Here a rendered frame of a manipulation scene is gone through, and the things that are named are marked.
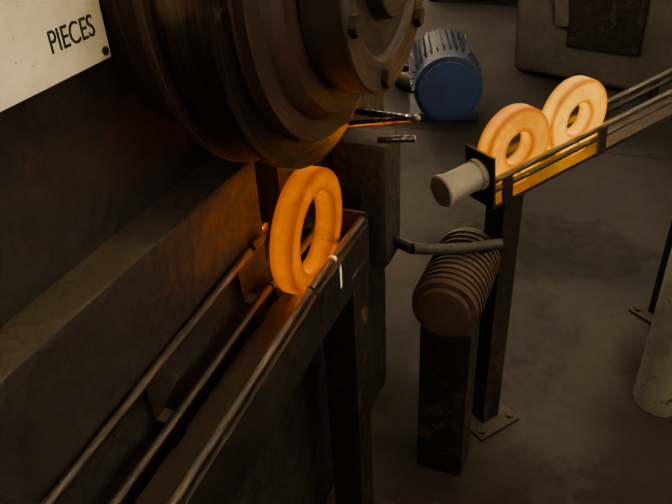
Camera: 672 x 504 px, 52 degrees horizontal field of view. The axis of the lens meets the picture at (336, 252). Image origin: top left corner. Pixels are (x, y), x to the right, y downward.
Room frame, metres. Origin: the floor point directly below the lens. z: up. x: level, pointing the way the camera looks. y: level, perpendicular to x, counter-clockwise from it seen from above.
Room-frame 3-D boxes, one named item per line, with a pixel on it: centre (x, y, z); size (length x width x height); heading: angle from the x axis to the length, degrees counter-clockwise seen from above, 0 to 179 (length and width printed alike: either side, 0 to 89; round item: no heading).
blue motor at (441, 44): (3.05, -0.53, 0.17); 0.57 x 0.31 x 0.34; 175
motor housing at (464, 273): (1.07, -0.23, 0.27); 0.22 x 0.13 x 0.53; 155
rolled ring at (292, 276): (0.83, 0.04, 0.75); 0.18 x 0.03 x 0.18; 156
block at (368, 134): (1.05, -0.06, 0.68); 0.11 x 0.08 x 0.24; 65
